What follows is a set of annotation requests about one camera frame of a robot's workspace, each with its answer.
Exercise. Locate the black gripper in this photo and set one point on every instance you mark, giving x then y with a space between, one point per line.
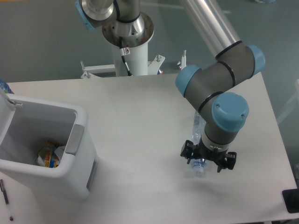
200 151

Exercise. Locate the clear plastic water bottle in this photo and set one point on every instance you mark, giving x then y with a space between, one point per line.
198 165

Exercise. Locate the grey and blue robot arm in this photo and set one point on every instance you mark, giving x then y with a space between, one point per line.
207 90

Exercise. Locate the colourful trash in bin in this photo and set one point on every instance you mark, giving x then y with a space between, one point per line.
50 155

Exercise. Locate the white trash can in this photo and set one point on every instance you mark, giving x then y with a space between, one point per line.
26 124

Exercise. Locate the black device at table edge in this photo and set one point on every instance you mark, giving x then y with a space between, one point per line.
291 199

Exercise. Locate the black pen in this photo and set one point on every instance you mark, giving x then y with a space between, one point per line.
3 190

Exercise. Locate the blue bottle at left edge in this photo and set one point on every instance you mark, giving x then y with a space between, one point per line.
5 87

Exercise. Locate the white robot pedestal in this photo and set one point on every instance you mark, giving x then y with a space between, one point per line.
129 45

